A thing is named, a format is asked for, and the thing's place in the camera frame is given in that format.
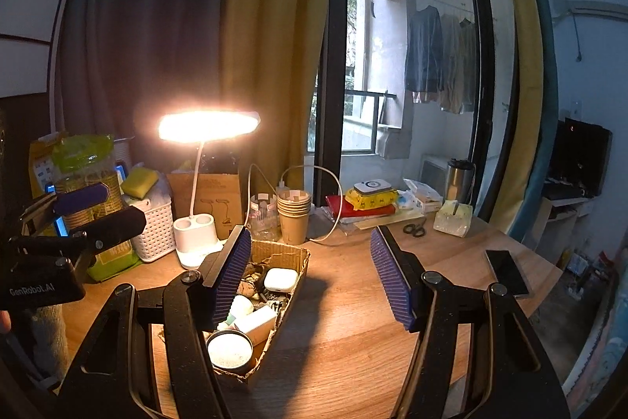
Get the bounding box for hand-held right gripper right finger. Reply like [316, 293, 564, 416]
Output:
[369, 225, 572, 419]

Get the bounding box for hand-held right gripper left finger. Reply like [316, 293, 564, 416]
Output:
[56, 225, 253, 419]

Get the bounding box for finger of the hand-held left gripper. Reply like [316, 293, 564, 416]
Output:
[9, 205, 148, 270]
[18, 182, 110, 228]

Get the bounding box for white pill bottle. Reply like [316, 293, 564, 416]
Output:
[226, 295, 255, 326]

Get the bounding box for white pink carton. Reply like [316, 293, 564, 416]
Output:
[234, 305, 278, 344]

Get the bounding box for white earbuds case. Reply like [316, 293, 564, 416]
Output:
[264, 268, 301, 292]

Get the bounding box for cardboard box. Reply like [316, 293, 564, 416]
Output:
[152, 240, 311, 385]

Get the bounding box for red tin can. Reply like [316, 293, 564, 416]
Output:
[206, 329, 255, 371]

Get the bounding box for green printed box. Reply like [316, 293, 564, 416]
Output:
[86, 223, 144, 283]

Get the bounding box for white woven basket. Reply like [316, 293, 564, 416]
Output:
[125, 193, 176, 262]

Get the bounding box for yellow printed box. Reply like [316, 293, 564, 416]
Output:
[28, 133, 67, 199]

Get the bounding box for yellow green sponge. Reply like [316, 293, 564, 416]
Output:
[120, 167, 160, 199]

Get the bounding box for white tissue packs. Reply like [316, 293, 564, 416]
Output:
[147, 181, 173, 205]

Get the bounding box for white desk lamp base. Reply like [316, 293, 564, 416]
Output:
[158, 109, 261, 267]

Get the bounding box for clear printed glass bottle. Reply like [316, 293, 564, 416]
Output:
[248, 192, 281, 240]

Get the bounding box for yellow packet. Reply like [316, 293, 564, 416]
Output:
[344, 187, 398, 211]

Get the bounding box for cardboard lamp packaging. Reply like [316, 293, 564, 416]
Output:
[168, 172, 243, 240]

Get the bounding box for stack of brown paper cups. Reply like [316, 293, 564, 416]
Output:
[277, 189, 314, 245]

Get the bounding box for white wipes pack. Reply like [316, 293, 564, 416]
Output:
[400, 178, 442, 214]

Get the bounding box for pale yellow tissue pack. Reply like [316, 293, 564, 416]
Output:
[433, 199, 476, 237]

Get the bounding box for red book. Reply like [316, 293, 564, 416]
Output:
[326, 194, 398, 220]

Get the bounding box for white round-marked device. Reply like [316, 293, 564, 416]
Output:
[354, 178, 392, 196]

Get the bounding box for black smartphone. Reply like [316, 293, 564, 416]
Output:
[485, 249, 533, 299]

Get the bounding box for steel thermos cup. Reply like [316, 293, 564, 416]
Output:
[445, 159, 476, 206]

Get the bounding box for dark blue curtain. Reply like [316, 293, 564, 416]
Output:
[54, 0, 241, 165]

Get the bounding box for hanging beige shirt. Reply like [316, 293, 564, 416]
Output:
[439, 14, 479, 113]

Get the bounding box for black monitor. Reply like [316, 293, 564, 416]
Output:
[542, 119, 613, 199]

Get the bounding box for hanging blue shirt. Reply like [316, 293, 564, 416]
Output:
[405, 5, 445, 93]

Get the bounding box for yellow curtain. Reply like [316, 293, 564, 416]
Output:
[486, 0, 560, 238]
[221, 0, 339, 209]

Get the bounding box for white charging cable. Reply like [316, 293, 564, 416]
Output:
[279, 165, 343, 244]

